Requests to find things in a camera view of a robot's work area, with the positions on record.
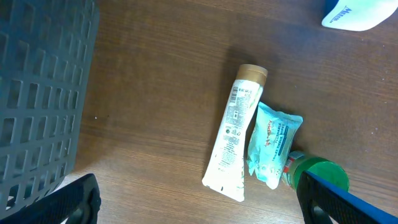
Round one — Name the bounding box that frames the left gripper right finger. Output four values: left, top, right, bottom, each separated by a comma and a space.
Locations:
296, 171, 397, 224

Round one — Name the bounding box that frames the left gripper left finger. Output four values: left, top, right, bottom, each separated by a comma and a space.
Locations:
1, 174, 101, 224

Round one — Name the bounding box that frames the green lid jar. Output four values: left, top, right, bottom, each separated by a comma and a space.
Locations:
281, 151, 349, 192

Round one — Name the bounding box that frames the teal wet wipes pack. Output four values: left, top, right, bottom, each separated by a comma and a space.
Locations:
247, 102, 303, 190

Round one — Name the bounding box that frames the white tube with tan cap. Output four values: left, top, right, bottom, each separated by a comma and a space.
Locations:
202, 64, 267, 202

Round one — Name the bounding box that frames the dark grey plastic basket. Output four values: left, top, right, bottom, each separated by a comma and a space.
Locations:
1, 0, 100, 218

